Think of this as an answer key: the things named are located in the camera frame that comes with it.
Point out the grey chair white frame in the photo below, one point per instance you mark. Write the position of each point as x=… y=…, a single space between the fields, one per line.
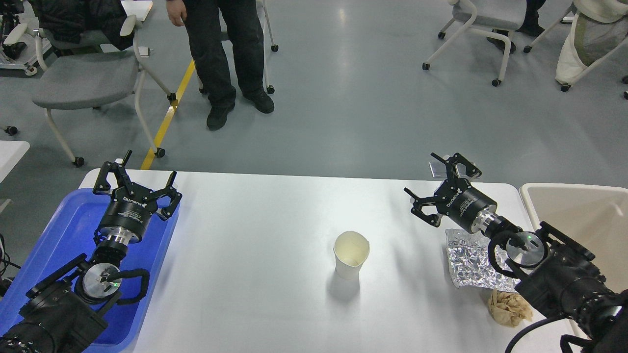
x=496 y=19

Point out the crumpled brown paper ball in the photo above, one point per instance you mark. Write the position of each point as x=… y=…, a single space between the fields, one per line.
x=508 y=309

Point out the left metal floor plate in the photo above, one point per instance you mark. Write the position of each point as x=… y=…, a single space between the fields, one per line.
x=439 y=170

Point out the chair with white cover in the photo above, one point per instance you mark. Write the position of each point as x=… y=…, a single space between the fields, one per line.
x=598 y=29

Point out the blue plastic tray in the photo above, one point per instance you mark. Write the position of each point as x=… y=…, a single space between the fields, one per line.
x=70 y=233

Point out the white side table corner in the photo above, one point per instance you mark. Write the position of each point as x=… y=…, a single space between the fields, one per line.
x=10 y=153

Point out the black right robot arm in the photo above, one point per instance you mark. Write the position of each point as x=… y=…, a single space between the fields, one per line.
x=557 y=275

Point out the white paper cup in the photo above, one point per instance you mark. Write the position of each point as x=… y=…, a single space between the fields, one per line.
x=351 y=250

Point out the beige plastic bin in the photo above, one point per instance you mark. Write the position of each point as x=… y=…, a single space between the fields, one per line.
x=594 y=216

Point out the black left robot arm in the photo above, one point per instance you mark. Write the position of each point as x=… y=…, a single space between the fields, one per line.
x=87 y=284

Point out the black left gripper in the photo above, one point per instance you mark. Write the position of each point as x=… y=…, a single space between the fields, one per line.
x=127 y=211

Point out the black jacket on chair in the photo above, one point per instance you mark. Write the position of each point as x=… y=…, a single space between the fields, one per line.
x=68 y=20

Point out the grey chair with jacket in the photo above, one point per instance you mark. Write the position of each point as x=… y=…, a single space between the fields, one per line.
x=82 y=81

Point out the crumpled aluminium foil sheet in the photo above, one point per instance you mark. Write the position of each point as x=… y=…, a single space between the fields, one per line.
x=468 y=260

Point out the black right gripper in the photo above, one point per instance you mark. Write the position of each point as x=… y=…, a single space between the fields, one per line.
x=463 y=203

